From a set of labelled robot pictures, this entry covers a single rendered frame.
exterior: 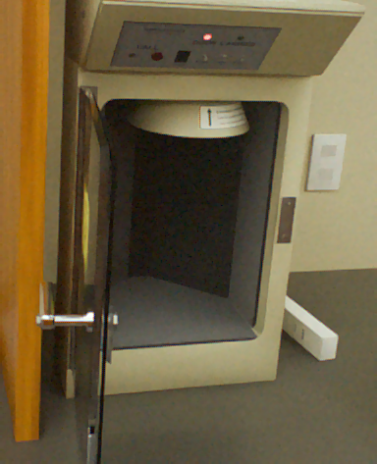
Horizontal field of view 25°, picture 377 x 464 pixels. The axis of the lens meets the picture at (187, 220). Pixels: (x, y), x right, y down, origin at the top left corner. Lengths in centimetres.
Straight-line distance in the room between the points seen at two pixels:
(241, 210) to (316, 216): 45
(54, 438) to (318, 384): 42
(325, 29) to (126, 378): 56
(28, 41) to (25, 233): 23
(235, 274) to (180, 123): 31
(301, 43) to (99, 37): 25
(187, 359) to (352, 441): 26
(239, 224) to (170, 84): 32
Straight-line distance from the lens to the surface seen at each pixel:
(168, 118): 116
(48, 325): 88
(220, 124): 117
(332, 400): 131
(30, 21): 98
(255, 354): 130
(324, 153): 171
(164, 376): 127
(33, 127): 100
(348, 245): 182
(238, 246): 135
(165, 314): 133
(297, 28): 106
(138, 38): 102
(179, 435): 119
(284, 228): 123
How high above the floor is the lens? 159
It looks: 19 degrees down
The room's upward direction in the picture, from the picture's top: 5 degrees clockwise
